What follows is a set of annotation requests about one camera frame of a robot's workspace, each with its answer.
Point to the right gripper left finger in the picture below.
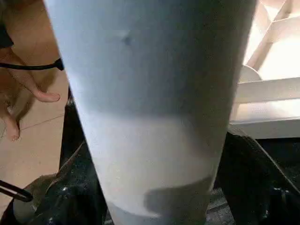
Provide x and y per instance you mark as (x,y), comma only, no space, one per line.
(79,197)

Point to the white plastic table top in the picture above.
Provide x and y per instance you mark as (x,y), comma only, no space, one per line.
(272,93)

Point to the black work mat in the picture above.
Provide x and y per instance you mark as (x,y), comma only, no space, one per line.
(75,122)

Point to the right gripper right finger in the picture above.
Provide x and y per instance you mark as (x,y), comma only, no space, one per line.
(258,187)

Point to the white plastic table leg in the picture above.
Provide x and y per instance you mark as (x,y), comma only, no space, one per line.
(154,93)

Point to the bare human foot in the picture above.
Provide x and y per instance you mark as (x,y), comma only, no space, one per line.
(11,129)
(44,96)

